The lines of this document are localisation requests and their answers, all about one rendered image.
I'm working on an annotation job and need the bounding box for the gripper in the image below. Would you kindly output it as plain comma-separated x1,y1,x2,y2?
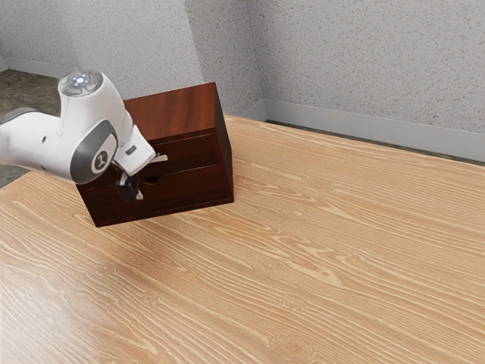
114,174,145,202

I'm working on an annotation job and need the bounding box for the dark brown wooden drawer cabinet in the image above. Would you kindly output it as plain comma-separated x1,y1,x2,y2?
75,82,235,228

